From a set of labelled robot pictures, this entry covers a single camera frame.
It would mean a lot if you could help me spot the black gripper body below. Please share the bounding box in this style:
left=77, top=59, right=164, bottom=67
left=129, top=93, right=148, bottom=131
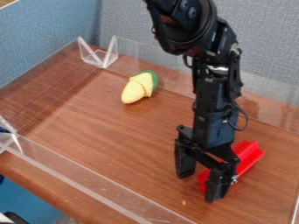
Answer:
left=174, top=125, right=240, bottom=170

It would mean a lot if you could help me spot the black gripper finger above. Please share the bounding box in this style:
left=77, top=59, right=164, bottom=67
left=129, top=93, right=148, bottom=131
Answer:
left=204, top=168, right=236, bottom=203
left=173, top=141, right=196, bottom=179

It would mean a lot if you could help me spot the red plastic block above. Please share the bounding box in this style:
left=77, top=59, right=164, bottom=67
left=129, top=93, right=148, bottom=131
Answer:
left=196, top=140, right=265, bottom=193

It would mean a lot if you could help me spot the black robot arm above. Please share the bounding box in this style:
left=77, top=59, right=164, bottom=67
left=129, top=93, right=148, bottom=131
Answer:
left=144, top=0, right=242, bottom=203

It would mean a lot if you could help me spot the black object bottom left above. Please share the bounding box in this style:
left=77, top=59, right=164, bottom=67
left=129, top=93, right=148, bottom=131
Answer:
left=3, top=212, right=29, bottom=224

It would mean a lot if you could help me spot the yellow green toy corn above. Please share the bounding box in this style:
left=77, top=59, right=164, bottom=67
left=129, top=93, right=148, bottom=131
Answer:
left=121, top=70, right=158, bottom=104

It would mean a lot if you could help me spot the black cable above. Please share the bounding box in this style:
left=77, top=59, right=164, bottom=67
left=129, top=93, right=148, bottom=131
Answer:
left=224, top=101, right=249, bottom=132

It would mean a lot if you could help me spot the clear acrylic front wall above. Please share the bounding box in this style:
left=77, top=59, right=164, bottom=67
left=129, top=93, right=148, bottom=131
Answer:
left=6, top=136, right=196, bottom=224

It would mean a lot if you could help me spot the clear acrylic wall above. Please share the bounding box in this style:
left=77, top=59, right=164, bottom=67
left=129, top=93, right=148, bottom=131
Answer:
left=109, top=35, right=299, bottom=134
left=6, top=136, right=196, bottom=224

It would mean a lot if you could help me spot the clear acrylic back wall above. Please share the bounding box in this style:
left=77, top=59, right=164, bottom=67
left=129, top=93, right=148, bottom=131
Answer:
left=109, top=35, right=299, bottom=134

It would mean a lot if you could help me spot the clear acrylic corner bracket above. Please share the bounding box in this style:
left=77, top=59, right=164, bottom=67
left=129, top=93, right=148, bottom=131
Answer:
left=77, top=37, right=117, bottom=68

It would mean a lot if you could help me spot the clear acrylic left bracket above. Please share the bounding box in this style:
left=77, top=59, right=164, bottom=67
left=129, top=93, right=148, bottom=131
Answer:
left=0, top=116, right=23, bottom=154

